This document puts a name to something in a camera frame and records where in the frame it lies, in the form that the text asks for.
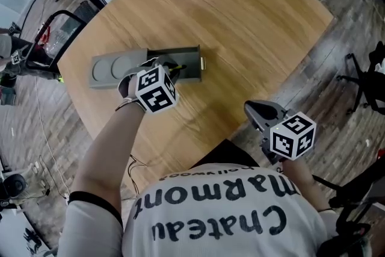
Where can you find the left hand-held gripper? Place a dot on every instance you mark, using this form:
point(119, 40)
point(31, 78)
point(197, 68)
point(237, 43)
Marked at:
point(156, 90)

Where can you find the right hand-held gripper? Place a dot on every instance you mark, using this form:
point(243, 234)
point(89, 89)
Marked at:
point(293, 138)

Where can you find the grey drawer box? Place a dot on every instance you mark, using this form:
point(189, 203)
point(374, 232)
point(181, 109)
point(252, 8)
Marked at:
point(114, 69)

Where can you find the person's right forearm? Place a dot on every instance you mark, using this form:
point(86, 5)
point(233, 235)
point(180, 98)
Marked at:
point(303, 183)

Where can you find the person's left forearm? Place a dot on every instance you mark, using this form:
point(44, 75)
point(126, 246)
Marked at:
point(108, 153)

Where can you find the person's left hand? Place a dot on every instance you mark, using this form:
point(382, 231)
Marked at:
point(129, 88)

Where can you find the person's black trousers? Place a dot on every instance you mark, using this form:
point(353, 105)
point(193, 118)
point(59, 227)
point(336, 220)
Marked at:
point(225, 153)

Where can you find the wooden table with white legs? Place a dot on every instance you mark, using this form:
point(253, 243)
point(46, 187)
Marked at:
point(225, 24)

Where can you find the person's white printed shirt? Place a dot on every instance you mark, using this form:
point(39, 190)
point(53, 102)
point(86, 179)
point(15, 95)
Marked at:
point(216, 219)

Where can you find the large clear water bottle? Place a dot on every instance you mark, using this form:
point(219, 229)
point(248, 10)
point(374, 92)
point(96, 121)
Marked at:
point(58, 40)

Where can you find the black treadmill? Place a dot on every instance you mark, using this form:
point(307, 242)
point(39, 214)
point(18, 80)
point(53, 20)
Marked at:
point(57, 39)

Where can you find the black gray office chair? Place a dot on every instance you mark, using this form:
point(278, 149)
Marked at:
point(352, 210)

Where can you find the black wheeled device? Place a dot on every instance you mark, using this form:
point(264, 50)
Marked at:
point(13, 189)

